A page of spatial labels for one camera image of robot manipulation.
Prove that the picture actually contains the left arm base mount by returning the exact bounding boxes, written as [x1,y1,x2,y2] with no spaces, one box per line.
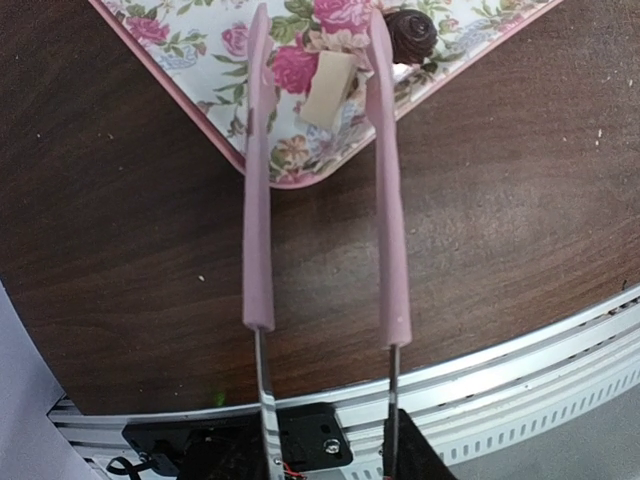
[106,403,353,479]

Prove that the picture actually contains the dark rose chocolate lower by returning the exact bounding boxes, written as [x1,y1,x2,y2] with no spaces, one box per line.
[383,9,438,65]

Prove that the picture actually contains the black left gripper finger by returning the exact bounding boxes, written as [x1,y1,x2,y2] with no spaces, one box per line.
[382,409,457,480]

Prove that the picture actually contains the front aluminium frame rail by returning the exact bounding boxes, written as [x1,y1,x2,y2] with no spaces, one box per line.
[48,284,639,479]

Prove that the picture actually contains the white chocolate piece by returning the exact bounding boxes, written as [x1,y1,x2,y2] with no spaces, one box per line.
[299,51,357,130]

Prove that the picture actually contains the pink metal tongs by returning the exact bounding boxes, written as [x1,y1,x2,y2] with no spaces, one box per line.
[242,3,412,479]

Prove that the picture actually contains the pink floral serving tray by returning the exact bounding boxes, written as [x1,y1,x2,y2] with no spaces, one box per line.
[95,1,552,190]

